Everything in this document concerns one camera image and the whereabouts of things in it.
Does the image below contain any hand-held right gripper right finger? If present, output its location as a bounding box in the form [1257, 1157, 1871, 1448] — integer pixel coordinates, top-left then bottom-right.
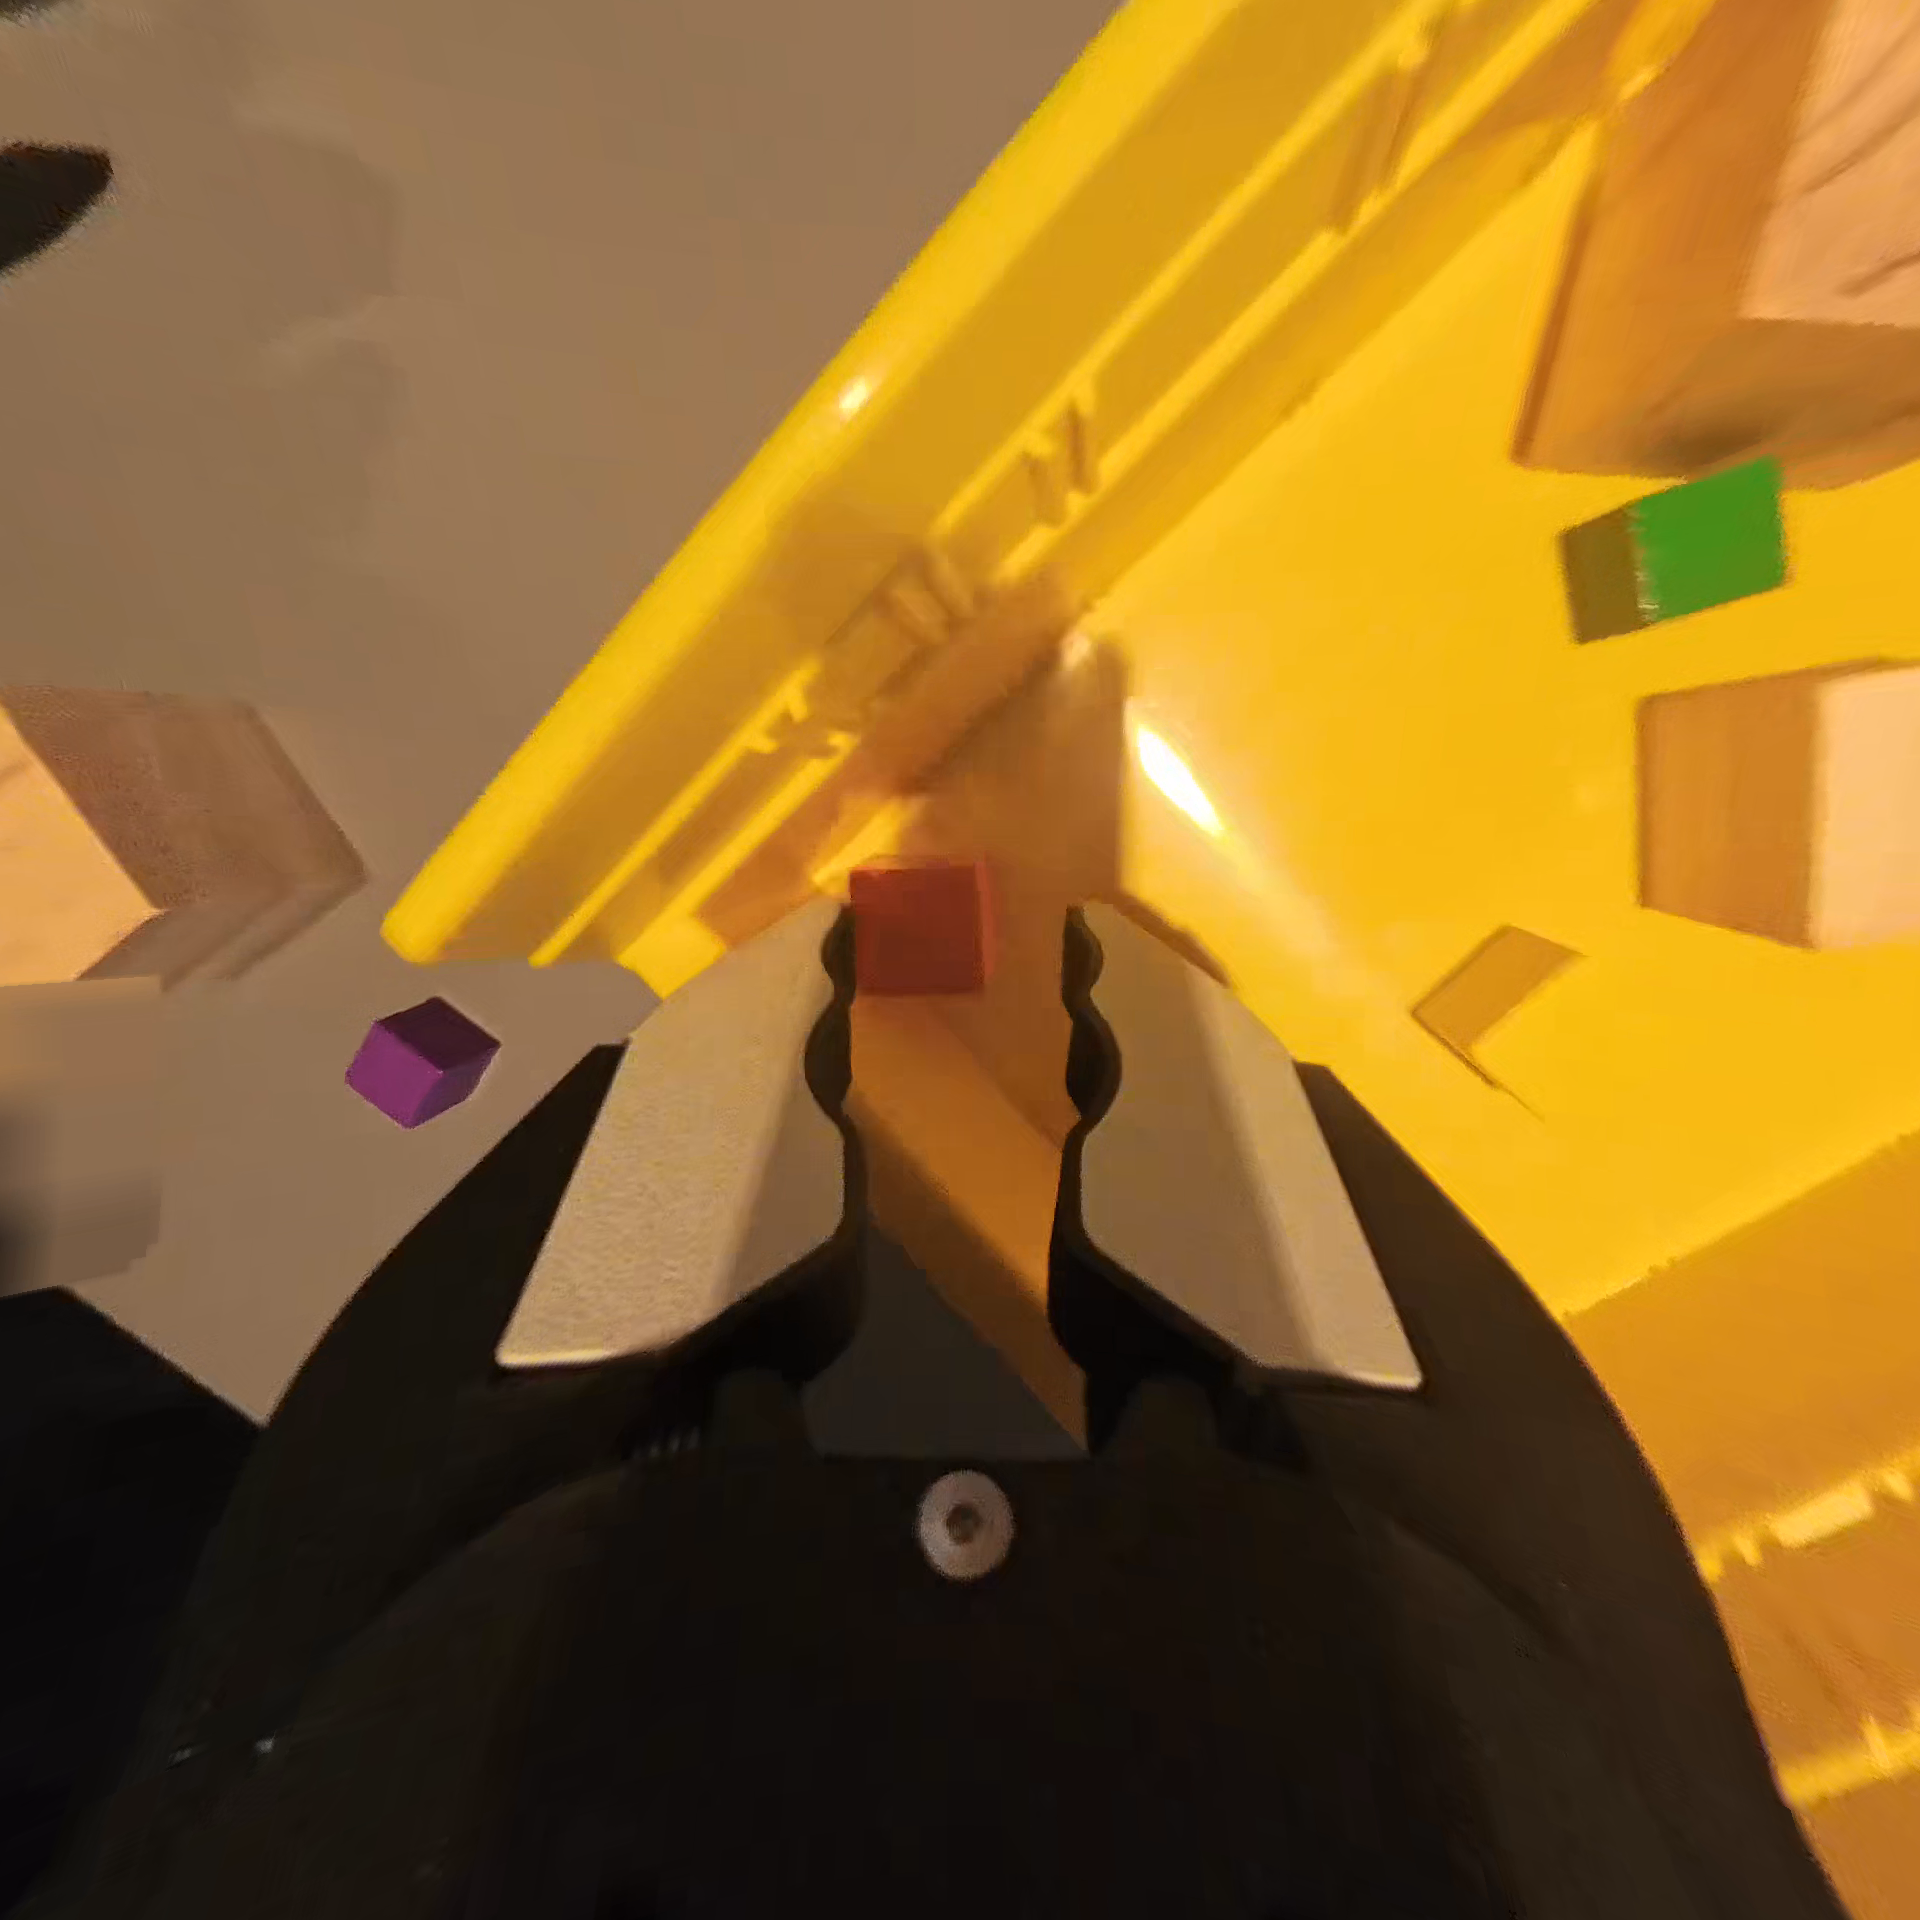
[1051, 897, 1426, 1394]

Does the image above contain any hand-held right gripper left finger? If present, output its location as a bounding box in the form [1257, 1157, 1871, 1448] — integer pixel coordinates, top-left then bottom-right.
[492, 897, 869, 1375]

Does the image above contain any red wooden cube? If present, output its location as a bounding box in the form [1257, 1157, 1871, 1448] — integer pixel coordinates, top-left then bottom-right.
[847, 858, 997, 998]

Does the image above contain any yellow plastic bin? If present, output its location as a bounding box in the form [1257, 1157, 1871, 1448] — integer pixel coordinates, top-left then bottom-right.
[377, 0, 1920, 1920]

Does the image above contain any large plain wooden cube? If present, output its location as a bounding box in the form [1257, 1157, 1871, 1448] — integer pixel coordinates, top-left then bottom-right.
[0, 687, 367, 994]
[1515, 0, 1920, 487]
[1637, 659, 1920, 953]
[887, 644, 1128, 905]

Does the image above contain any green wooden cube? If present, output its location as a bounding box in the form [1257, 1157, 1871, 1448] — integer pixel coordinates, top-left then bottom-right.
[1560, 457, 1790, 644]

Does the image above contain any purple wooden cube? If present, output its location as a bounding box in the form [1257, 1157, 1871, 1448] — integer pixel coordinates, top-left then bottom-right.
[343, 998, 500, 1132]

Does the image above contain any small tan wooden cube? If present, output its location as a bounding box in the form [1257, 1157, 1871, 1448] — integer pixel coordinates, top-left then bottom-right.
[1412, 924, 1585, 1085]

